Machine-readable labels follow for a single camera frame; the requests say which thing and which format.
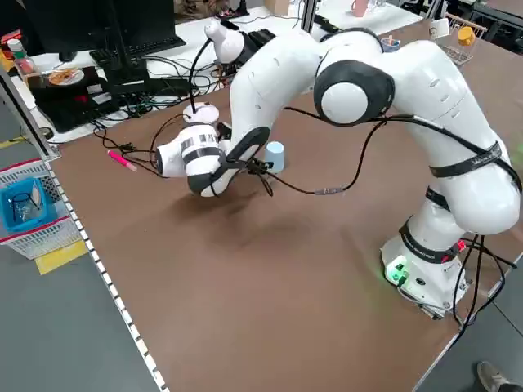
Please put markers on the light blue plastic cup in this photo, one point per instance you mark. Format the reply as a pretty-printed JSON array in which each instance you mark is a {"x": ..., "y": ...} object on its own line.
[{"x": 275, "y": 157}]

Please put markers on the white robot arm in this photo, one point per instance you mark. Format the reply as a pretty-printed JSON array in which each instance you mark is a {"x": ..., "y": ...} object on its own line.
[{"x": 429, "y": 81}]

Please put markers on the clear measuring cup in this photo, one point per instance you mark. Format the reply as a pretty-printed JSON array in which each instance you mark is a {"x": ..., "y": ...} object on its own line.
[{"x": 386, "y": 45}]

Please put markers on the pink cup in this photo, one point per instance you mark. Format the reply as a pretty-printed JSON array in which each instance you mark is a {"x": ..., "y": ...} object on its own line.
[{"x": 359, "y": 7}]

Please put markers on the black power supply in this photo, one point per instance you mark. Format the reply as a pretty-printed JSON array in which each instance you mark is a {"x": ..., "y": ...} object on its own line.
[{"x": 259, "y": 36}]

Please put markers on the white desk lamp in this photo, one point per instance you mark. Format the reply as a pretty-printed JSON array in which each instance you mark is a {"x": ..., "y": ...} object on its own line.
[{"x": 224, "y": 41}]

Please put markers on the pink marker pen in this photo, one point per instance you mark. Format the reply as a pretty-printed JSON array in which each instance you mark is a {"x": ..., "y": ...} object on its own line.
[{"x": 120, "y": 159}]

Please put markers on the black keyboard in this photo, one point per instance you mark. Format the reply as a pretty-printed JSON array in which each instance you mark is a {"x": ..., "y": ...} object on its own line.
[{"x": 159, "y": 43}]

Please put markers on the black power adapter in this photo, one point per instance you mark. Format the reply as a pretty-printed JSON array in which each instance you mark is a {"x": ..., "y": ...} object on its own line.
[{"x": 324, "y": 22}]

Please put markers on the cardboard box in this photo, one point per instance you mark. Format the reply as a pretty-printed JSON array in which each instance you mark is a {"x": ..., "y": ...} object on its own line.
[{"x": 278, "y": 5}]

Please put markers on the black monitor stand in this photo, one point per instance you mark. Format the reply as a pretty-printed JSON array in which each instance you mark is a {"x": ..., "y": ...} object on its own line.
[{"x": 122, "y": 41}]

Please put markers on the red pen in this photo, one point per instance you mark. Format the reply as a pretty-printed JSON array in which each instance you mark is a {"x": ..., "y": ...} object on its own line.
[{"x": 392, "y": 40}]

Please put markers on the black computer case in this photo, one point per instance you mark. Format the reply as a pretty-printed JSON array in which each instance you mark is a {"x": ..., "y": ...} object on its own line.
[{"x": 69, "y": 104}]

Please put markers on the round plate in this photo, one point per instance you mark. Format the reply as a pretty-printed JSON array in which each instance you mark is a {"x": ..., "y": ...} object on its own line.
[{"x": 65, "y": 76}]

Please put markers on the white mug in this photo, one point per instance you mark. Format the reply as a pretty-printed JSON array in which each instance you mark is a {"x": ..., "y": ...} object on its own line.
[{"x": 439, "y": 29}]

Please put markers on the black computer monitor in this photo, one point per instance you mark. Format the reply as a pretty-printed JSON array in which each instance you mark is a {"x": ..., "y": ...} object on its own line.
[{"x": 81, "y": 20}]

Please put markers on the white plastic basket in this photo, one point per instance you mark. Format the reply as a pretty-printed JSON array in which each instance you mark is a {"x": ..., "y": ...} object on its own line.
[{"x": 41, "y": 241}]

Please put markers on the orange-yellow mug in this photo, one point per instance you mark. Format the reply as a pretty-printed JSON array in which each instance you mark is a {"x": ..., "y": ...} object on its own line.
[{"x": 466, "y": 36}]

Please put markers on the blue plastic box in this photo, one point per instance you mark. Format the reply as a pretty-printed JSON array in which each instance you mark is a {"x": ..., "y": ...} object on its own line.
[{"x": 6, "y": 220}]

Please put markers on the small red white bottle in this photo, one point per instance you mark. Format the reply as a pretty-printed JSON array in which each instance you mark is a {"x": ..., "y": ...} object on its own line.
[{"x": 18, "y": 53}]

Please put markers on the person's shoe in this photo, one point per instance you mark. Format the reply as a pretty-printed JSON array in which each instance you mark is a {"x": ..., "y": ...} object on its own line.
[{"x": 492, "y": 375}]

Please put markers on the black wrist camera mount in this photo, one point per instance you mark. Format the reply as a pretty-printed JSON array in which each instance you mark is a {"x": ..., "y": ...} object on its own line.
[{"x": 223, "y": 130}]

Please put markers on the aluminium frame post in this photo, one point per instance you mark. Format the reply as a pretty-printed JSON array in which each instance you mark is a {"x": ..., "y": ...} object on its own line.
[
  {"x": 306, "y": 16},
  {"x": 28, "y": 118}
]

